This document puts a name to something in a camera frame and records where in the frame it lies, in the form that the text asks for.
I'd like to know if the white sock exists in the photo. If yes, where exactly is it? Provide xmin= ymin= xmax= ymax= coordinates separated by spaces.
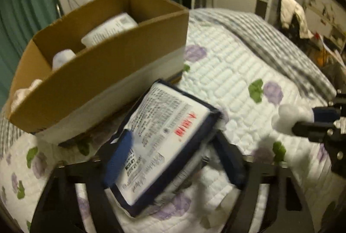
xmin=272 ymin=104 xmax=314 ymax=136

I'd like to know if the white cloth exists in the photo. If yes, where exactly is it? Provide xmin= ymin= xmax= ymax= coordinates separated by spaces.
xmin=11 ymin=79 xmax=42 ymax=112

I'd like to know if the dark-edged wet wipes pack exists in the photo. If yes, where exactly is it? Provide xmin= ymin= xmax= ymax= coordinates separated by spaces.
xmin=109 ymin=79 xmax=222 ymax=218

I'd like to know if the white tissue pack with barcode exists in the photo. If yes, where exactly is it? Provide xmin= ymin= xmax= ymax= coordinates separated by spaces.
xmin=81 ymin=13 xmax=138 ymax=48

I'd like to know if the floral quilted mattress pad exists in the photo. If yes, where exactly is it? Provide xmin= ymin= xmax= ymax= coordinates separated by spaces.
xmin=1 ymin=22 xmax=345 ymax=232

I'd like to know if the clothes pile on chair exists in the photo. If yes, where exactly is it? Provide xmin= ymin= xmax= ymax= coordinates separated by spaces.
xmin=280 ymin=0 xmax=313 ymax=39

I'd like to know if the open cardboard box on bed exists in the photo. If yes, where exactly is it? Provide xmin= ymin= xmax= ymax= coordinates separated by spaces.
xmin=6 ymin=0 xmax=189 ymax=144

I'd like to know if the large teal curtain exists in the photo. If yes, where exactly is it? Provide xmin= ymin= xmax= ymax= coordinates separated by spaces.
xmin=1 ymin=0 xmax=60 ymax=106

